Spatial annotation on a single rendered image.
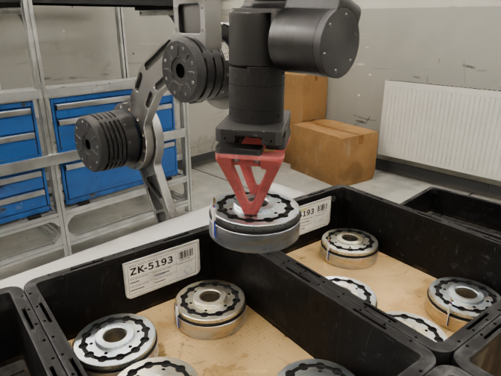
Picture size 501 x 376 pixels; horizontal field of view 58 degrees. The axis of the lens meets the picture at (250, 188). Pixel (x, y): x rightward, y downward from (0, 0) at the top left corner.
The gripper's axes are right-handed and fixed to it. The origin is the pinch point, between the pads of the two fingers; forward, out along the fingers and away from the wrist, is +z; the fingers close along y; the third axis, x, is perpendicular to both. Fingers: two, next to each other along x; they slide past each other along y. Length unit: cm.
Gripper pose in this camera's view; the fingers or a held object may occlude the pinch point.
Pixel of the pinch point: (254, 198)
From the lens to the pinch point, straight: 50.3
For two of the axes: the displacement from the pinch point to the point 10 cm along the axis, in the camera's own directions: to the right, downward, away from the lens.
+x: -9.9, -0.8, 1.5
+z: -0.2, 9.3, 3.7
